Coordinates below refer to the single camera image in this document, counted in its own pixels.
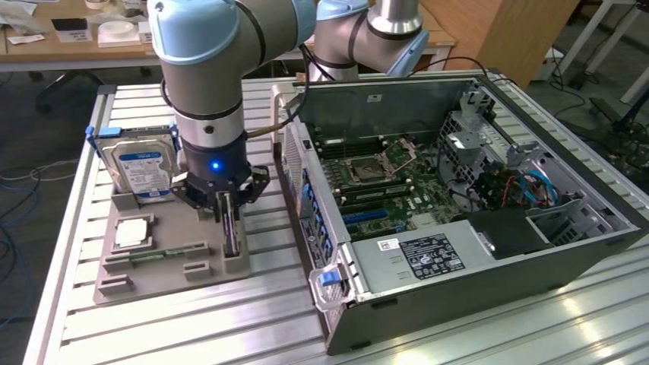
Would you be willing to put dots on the white round tape holder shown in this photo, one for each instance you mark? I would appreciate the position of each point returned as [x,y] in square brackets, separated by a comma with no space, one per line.
[117,34]

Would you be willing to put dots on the silver disk bay cage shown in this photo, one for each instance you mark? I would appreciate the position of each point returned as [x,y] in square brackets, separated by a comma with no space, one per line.
[466,144]

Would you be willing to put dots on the CPU socket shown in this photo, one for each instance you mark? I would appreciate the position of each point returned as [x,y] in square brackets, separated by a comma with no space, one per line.
[365,169]

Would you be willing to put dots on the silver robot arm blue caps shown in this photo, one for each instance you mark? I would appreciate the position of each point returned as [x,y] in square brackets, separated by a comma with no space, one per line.
[202,57]

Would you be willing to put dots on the grey parts rack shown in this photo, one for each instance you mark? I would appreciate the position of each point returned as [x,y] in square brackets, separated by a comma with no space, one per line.
[172,235]

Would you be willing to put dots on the silver CPU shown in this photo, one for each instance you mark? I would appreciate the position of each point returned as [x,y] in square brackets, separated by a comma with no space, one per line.
[132,232]

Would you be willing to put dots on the white paper label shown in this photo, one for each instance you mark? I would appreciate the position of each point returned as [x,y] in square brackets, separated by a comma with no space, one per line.
[25,39]

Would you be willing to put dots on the metal socket cover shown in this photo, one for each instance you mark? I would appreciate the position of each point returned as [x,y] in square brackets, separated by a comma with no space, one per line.
[400,156]

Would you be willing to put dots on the green motherboard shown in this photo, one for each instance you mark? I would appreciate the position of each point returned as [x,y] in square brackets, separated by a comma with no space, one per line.
[430,194]

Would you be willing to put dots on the black open PC case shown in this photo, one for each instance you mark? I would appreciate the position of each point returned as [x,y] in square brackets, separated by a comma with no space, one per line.
[456,304]

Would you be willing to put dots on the green RAM stick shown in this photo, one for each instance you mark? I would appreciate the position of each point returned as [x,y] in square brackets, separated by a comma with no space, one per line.
[152,254]

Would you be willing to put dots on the blue case latch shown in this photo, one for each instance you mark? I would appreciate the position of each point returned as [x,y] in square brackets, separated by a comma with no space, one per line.
[328,277]

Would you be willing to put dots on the black equipment stand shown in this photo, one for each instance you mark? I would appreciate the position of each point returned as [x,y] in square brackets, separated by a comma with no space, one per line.
[629,125]

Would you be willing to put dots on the installed RAM stick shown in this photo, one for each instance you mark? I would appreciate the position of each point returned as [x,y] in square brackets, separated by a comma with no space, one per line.
[374,191]

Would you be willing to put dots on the wooden cabinet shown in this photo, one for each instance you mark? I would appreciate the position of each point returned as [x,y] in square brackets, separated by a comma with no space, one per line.
[517,38]

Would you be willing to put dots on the white box with black top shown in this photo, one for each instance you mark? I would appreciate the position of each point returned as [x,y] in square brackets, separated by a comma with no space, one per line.
[72,30]

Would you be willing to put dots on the wooden desk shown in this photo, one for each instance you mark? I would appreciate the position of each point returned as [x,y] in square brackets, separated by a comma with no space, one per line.
[50,53]

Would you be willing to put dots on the grey power supply unit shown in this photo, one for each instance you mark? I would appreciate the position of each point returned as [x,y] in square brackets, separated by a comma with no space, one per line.
[369,266]

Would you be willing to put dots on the black chair base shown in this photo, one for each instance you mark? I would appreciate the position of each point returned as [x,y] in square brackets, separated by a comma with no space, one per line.
[65,81]

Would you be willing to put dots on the clear plastic bag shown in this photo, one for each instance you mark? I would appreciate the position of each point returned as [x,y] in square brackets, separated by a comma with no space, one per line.
[17,17]

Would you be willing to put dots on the white desk frame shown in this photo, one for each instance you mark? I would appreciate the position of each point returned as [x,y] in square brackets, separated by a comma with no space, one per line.
[593,34]

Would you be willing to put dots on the hard disk with blue caddy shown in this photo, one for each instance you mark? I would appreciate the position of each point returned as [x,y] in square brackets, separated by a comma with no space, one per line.
[141,167]

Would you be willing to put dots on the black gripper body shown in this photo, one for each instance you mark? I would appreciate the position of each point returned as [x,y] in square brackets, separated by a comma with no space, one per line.
[214,167]

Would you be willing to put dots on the blue expansion slot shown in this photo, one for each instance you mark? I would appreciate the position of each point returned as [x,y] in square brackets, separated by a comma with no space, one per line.
[364,217]

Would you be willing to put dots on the plain white box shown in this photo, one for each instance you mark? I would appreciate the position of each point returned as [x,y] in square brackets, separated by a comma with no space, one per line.
[144,34]

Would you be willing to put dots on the silver chipset heatsink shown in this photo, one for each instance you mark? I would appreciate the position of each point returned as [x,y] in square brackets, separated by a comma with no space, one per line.
[422,221]

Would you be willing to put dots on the green graphics card with fan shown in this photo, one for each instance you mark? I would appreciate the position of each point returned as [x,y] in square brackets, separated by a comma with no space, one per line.
[230,235]

